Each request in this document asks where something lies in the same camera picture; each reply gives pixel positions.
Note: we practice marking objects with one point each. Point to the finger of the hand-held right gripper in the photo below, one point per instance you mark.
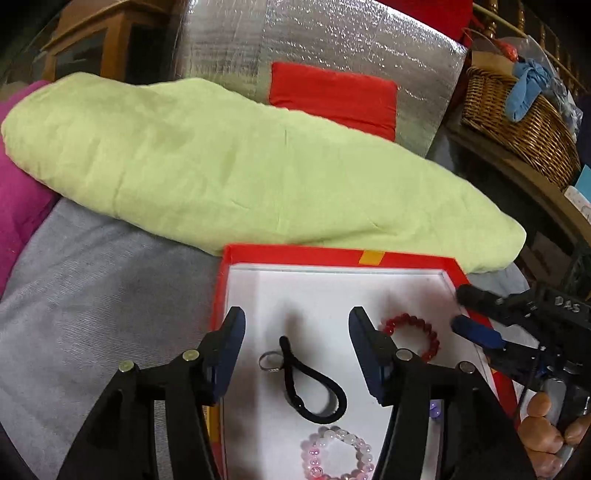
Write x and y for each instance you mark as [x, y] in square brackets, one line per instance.
[480, 302]
[478, 332]

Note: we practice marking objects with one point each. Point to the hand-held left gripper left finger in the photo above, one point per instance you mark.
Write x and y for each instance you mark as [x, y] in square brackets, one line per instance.
[231, 350]

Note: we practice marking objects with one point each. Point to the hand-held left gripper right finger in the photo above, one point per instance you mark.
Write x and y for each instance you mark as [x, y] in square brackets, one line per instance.
[369, 360]

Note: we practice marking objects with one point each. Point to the red box with white lining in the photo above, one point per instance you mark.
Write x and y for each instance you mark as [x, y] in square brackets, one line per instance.
[323, 286]

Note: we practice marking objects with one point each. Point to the person's right hand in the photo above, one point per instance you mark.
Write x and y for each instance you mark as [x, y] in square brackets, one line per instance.
[538, 429]

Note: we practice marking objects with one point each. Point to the wooden shelf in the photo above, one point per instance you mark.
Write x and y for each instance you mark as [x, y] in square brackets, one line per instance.
[521, 180]

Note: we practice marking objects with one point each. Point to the white patterned box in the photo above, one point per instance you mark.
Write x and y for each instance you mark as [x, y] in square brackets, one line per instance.
[579, 203]

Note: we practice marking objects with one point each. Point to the blue cardboard box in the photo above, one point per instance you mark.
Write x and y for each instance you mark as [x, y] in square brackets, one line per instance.
[586, 177]

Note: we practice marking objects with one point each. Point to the wicker basket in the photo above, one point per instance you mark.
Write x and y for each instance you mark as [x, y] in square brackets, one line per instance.
[531, 134]

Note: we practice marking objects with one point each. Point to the light green folded blanket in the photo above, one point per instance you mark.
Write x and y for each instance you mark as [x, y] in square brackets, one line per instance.
[231, 161]

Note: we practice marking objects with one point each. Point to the blue cloth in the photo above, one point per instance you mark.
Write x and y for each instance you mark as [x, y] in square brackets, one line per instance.
[521, 99]

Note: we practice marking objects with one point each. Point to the clear plastic bag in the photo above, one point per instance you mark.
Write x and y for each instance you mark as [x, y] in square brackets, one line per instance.
[565, 101]

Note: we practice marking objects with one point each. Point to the brown paper bag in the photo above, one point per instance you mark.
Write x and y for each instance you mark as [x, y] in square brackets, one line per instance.
[489, 50]

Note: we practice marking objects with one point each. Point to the pink pillow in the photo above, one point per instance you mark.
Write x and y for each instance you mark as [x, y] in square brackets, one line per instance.
[18, 207]

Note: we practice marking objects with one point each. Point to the small red pillow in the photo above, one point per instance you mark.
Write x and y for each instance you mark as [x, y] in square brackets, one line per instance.
[332, 92]

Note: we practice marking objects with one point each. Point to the wooden railing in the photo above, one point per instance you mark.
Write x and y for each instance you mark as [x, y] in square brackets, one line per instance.
[494, 11]

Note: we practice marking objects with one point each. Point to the red cloth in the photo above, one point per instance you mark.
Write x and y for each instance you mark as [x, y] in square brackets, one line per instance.
[429, 14]

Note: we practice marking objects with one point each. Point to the wooden cabinet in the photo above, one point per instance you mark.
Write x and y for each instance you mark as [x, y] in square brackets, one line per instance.
[115, 27]

